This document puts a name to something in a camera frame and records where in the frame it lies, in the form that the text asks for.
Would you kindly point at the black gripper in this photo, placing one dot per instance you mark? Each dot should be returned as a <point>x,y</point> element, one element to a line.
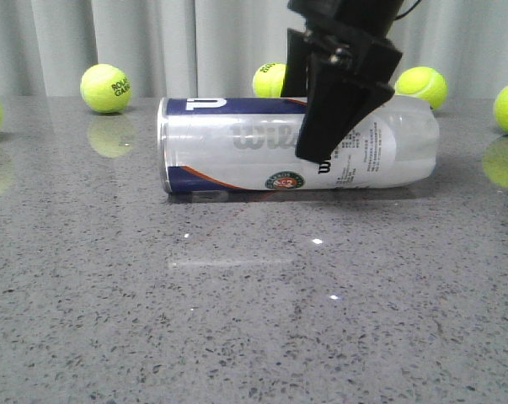
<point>346,74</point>

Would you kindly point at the clear plastic tennis ball can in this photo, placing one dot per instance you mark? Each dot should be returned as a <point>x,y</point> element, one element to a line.
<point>248,144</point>

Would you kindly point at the centre tennis ball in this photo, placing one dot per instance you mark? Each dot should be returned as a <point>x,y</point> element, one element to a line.
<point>268,80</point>

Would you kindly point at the tennis ball with Wilson print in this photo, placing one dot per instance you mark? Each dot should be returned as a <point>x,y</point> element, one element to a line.
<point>425,83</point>

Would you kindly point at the tennis ball with Roland Garros print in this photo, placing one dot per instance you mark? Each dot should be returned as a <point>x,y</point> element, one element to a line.
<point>105,88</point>

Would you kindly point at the grey curtain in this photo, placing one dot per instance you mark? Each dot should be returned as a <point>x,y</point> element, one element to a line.
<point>212,48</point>

